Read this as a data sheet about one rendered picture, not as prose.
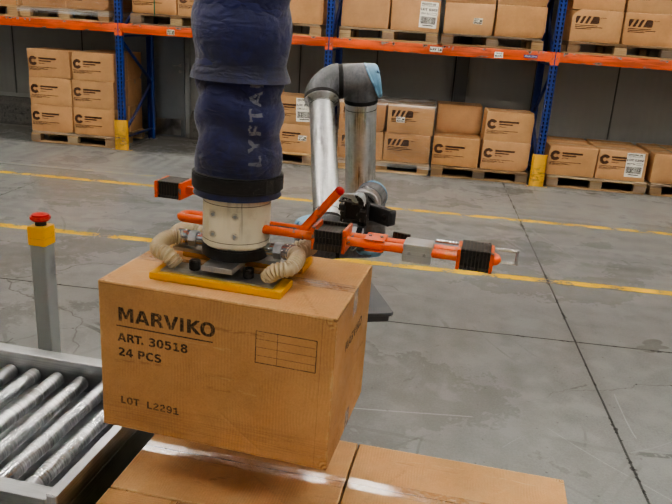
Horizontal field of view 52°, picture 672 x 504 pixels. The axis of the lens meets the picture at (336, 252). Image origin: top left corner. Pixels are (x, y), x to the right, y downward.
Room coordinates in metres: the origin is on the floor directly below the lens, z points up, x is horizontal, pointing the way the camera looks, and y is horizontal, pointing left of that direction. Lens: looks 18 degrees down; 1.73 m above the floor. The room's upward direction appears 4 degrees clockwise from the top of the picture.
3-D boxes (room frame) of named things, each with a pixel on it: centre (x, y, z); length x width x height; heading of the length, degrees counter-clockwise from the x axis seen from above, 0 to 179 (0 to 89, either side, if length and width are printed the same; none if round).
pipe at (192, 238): (1.68, 0.26, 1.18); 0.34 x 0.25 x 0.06; 78
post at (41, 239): (2.34, 1.05, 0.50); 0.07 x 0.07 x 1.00; 79
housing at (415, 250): (1.58, -0.20, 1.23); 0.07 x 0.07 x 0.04; 78
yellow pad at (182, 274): (1.59, 0.28, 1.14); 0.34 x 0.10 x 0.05; 78
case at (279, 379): (1.68, 0.23, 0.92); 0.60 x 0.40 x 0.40; 77
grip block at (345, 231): (1.63, 0.01, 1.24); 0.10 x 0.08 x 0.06; 168
